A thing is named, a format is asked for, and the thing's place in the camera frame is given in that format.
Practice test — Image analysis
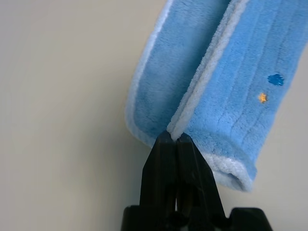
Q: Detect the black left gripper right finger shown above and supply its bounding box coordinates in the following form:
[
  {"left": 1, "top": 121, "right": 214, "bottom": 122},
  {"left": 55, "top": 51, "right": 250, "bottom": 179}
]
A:
[{"left": 176, "top": 134, "right": 227, "bottom": 213}]

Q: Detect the light blue towel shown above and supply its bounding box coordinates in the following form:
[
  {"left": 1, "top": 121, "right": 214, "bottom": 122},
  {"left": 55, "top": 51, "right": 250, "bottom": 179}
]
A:
[{"left": 125, "top": 0, "right": 308, "bottom": 193}]

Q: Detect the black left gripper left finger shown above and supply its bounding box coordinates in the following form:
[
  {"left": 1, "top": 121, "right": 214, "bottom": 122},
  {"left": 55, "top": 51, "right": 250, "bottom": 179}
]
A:
[{"left": 139, "top": 131, "right": 178, "bottom": 210}]

